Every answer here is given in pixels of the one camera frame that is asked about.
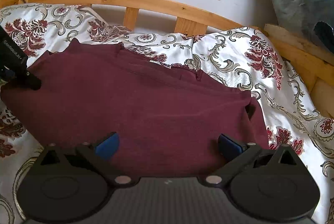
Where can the white floral satin bedspread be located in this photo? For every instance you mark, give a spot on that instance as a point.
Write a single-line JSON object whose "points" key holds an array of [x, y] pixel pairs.
{"points": [[243, 58]]}

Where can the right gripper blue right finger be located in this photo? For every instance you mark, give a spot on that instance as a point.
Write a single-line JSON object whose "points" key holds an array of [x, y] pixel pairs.
{"points": [[237, 156]]}

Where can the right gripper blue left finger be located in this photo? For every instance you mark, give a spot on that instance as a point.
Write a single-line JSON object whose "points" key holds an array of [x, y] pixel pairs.
{"points": [[98, 155]]}

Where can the wooden bed frame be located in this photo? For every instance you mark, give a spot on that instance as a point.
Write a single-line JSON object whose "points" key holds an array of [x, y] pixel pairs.
{"points": [[314, 64]]}

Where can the maroon long-sleeve shirt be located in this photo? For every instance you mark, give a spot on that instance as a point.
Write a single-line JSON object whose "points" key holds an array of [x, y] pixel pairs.
{"points": [[168, 119]]}

